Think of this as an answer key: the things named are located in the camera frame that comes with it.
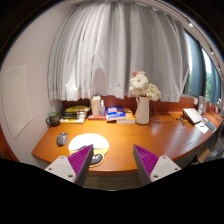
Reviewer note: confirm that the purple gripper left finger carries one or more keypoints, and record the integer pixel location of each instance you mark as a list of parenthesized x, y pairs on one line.
[(73, 168)]

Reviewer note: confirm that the red flat book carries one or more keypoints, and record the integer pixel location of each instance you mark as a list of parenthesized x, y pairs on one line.
[(96, 117)]

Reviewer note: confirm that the white wall panel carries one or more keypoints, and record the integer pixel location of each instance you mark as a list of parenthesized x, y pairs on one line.
[(16, 104)]

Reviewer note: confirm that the orange book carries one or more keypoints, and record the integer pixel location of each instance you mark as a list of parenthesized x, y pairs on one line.
[(129, 117)]

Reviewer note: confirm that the yellow black book stack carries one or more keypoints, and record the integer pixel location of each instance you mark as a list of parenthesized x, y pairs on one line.
[(74, 114)]

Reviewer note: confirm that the grey computer mouse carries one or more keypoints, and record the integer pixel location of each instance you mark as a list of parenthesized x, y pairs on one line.
[(62, 139)]

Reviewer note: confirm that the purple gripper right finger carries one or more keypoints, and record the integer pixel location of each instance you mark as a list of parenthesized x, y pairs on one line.
[(152, 167)]

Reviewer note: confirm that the white pink flower bouquet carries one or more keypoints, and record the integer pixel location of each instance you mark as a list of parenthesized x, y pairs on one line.
[(141, 87)]

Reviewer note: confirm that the clear sanitizer bottle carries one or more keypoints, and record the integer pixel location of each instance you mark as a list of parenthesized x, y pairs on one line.
[(102, 108)]

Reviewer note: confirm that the white ceramic pitcher vase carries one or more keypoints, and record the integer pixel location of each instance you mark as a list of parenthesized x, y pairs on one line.
[(142, 111)]

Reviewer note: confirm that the white tissue box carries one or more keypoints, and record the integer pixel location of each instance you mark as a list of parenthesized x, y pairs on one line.
[(95, 104)]

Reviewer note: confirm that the dark green mug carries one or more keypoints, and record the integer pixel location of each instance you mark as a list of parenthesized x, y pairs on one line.
[(53, 119)]

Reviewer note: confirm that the blue book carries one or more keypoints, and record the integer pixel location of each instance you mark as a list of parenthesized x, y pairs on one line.
[(115, 113)]

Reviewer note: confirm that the white round mouse pad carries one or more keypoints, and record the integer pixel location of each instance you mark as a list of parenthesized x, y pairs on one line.
[(99, 143)]

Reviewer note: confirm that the white paper sheet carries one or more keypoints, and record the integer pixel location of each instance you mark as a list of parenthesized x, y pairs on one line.
[(202, 127)]

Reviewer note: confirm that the white curtain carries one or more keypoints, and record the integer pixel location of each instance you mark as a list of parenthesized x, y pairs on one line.
[(101, 43)]

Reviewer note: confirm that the dark smartphone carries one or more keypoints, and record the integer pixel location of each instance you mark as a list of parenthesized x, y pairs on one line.
[(210, 126)]

